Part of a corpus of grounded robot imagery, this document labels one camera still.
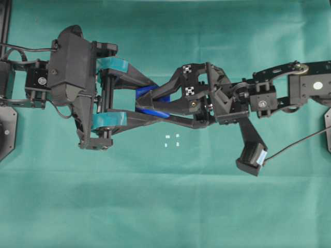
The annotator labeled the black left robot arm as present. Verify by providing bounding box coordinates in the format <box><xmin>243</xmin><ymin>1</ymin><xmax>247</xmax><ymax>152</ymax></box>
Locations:
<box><xmin>1</xmin><ymin>34</ymin><xmax>197</xmax><ymax>150</ymax></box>

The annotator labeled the left wrist camera housing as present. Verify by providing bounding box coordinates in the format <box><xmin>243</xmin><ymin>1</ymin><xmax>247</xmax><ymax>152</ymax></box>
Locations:
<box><xmin>47</xmin><ymin>25</ymin><xmax>94</xmax><ymax>106</ymax></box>

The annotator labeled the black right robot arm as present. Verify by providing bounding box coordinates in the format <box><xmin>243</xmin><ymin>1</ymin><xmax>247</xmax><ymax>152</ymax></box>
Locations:
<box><xmin>136</xmin><ymin>61</ymin><xmax>330</xmax><ymax>129</ymax></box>

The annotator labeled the right wrist camera housing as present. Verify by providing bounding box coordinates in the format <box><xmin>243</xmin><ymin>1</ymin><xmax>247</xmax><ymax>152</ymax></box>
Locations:
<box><xmin>236</xmin><ymin>118</ymin><xmax>268</xmax><ymax>176</ymax></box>

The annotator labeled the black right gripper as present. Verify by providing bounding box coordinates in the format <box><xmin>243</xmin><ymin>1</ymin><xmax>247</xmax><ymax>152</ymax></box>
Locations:
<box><xmin>136</xmin><ymin>63</ymin><xmax>249</xmax><ymax>129</ymax></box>

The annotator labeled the black aluminium frame post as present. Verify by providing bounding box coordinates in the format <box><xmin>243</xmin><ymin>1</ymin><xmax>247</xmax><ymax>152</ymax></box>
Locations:
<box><xmin>0</xmin><ymin>0</ymin><xmax>12</xmax><ymax>43</ymax></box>

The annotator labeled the blue cube block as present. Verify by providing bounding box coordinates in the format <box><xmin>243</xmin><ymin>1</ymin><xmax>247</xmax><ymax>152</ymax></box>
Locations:
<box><xmin>135</xmin><ymin>85</ymin><xmax>170</xmax><ymax>118</ymax></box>

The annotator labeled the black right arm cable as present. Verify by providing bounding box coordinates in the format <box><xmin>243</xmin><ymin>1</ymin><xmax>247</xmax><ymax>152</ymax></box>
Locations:
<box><xmin>263</xmin><ymin>128</ymin><xmax>331</xmax><ymax>162</ymax></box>

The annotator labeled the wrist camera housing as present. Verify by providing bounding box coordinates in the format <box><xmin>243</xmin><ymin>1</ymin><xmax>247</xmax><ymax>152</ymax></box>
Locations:
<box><xmin>236</xmin><ymin>118</ymin><xmax>268</xmax><ymax>176</ymax></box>
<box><xmin>47</xmin><ymin>25</ymin><xmax>94</xmax><ymax>106</ymax></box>

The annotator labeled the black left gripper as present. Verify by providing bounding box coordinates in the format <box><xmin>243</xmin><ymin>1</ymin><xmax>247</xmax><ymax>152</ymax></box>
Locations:
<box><xmin>74</xmin><ymin>41</ymin><xmax>193</xmax><ymax>150</ymax></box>

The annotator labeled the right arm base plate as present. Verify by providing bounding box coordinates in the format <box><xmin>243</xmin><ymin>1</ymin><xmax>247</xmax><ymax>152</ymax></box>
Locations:
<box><xmin>324</xmin><ymin>108</ymin><xmax>331</xmax><ymax>153</ymax></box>

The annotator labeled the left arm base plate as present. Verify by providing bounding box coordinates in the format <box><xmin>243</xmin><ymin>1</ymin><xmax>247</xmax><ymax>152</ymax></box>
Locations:
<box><xmin>0</xmin><ymin>106</ymin><xmax>18</xmax><ymax>161</ymax></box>

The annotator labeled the green table cloth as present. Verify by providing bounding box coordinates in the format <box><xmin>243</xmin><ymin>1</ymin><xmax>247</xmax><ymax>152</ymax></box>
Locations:
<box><xmin>1</xmin><ymin>1</ymin><xmax>330</xmax><ymax>247</ymax></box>

